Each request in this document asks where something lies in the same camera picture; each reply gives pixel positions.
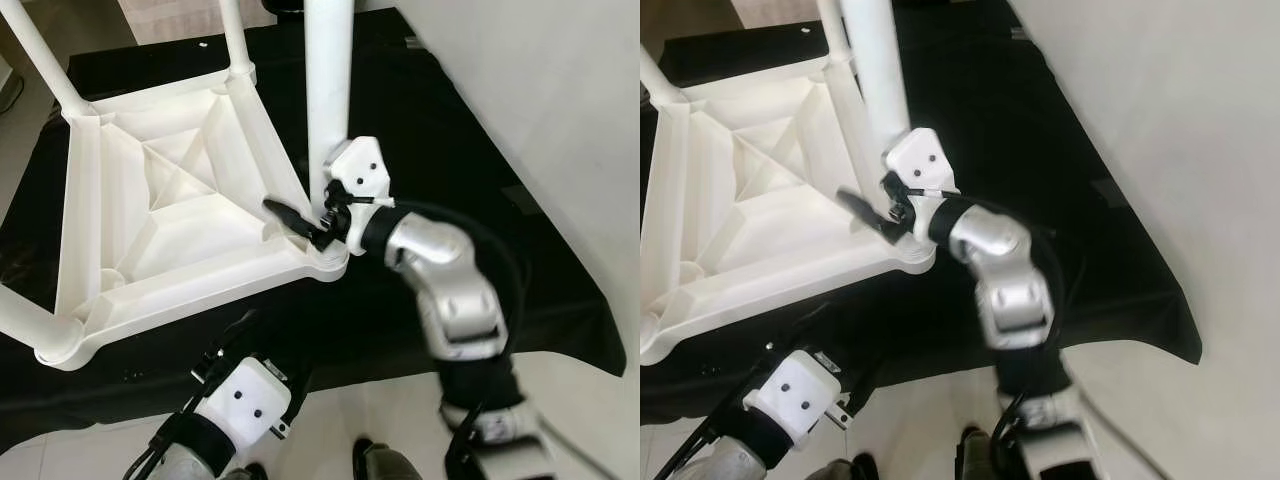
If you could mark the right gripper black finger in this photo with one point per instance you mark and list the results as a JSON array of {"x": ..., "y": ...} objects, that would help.
[
  {"x": 292, "y": 220},
  {"x": 866, "y": 214}
]

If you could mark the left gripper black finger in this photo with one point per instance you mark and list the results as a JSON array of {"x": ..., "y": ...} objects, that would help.
[
  {"x": 802, "y": 325},
  {"x": 235, "y": 340}
]

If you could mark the dark left robot foot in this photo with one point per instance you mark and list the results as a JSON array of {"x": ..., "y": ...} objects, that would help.
[
  {"x": 250, "y": 472},
  {"x": 850, "y": 468}
]

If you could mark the dark robot foot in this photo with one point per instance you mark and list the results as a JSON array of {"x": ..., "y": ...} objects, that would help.
[
  {"x": 975, "y": 460},
  {"x": 385, "y": 465},
  {"x": 250, "y": 472},
  {"x": 850, "y": 468}
]

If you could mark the white plastic table top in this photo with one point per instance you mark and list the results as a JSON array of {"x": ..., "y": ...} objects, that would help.
[
  {"x": 760, "y": 200},
  {"x": 170, "y": 220}
]

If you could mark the dark right robot foot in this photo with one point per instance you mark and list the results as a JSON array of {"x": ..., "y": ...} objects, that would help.
[
  {"x": 385, "y": 465},
  {"x": 975, "y": 460}
]

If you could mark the black tablecloth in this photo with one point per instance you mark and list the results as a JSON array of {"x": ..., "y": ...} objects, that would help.
[
  {"x": 1050, "y": 120},
  {"x": 450, "y": 120}
]

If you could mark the large black bowl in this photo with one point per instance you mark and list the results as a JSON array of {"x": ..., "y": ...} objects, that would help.
[{"x": 285, "y": 6}]

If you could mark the beige patterned low table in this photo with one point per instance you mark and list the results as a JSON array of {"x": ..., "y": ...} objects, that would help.
[
  {"x": 780, "y": 10},
  {"x": 190, "y": 15}
]

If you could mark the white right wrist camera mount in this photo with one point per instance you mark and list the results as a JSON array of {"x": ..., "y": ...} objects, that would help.
[
  {"x": 925, "y": 160},
  {"x": 362, "y": 170}
]

